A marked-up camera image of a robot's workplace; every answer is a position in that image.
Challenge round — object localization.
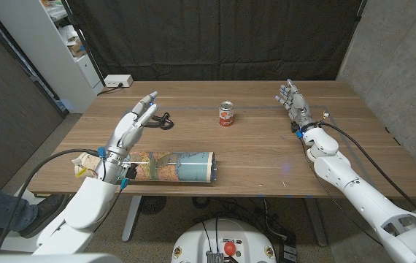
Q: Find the black backdrop stand pole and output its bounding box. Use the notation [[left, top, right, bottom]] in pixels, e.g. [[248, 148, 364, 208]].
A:
[[60, 0, 106, 88]]

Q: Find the white plastic bag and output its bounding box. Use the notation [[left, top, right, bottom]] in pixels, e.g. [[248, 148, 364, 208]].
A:
[[57, 24, 80, 45]]

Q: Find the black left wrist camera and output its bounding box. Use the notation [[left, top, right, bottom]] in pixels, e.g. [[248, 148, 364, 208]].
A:
[[124, 163, 139, 180]]

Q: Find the white power outlet box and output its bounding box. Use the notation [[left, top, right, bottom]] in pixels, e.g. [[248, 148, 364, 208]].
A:
[[104, 74, 134, 88]]

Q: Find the cardboard box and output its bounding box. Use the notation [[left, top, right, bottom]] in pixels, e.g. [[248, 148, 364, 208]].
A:
[[67, 39, 87, 58]]

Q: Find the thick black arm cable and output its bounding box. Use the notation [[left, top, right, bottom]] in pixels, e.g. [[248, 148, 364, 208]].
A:
[[0, 148, 103, 255], [317, 122, 416, 218]]

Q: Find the paper map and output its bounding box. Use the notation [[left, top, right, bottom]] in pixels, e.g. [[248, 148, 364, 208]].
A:
[[71, 150, 217, 183]]

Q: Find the black grip trainer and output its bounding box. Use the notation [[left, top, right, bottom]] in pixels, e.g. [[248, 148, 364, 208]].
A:
[[144, 112, 175, 131]]

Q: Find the black floor power strip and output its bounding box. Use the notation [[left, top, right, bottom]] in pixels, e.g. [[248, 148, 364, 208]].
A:
[[279, 233, 298, 263]]

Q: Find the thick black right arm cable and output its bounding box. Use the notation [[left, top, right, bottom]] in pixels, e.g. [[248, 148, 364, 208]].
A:
[[317, 122, 416, 218]]

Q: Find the black round fan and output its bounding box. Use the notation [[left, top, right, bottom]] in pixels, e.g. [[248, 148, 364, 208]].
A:
[[138, 196, 167, 216]]

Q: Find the white robot torso edge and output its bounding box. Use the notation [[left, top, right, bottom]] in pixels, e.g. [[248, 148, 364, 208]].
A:
[[0, 254, 122, 263]]

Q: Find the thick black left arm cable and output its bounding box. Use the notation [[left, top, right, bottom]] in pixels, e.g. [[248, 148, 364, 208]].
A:
[[0, 148, 103, 255]]

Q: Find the dark shoe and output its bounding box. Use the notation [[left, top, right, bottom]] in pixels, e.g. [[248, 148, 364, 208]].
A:
[[18, 193, 66, 238]]

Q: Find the red tomato can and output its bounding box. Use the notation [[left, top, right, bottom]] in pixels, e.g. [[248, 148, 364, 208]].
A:
[[218, 100, 235, 128]]

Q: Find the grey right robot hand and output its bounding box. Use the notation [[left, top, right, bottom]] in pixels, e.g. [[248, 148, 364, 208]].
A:
[[274, 79, 316, 132]]

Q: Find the black power cord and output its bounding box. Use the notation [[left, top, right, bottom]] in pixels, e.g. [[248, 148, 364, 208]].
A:
[[96, 83, 124, 96]]

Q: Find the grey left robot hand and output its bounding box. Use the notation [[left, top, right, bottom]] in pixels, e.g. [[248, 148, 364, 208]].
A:
[[101, 91, 160, 166]]

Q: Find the black fabric mat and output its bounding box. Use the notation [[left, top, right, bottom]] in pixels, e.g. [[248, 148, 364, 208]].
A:
[[65, 0, 368, 82]]

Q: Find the white shelf cabinet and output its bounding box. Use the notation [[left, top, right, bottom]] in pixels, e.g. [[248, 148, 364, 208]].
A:
[[0, 0, 105, 114]]

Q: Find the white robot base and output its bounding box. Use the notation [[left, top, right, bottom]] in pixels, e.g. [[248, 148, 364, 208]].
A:
[[170, 218, 278, 263]]

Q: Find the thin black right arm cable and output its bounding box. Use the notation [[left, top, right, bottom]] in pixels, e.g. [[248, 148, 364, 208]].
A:
[[298, 137, 384, 248]]

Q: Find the blue jeans leg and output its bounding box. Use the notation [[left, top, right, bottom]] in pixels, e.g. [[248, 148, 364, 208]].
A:
[[0, 167, 39, 253]]

